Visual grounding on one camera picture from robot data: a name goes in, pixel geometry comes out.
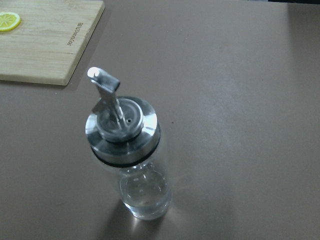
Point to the lemon slice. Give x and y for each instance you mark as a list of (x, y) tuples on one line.
[(9, 21)]

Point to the bamboo cutting board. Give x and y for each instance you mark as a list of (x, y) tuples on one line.
[(45, 48)]

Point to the glass sauce bottle metal spout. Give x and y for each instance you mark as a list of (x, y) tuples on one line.
[(126, 139)]

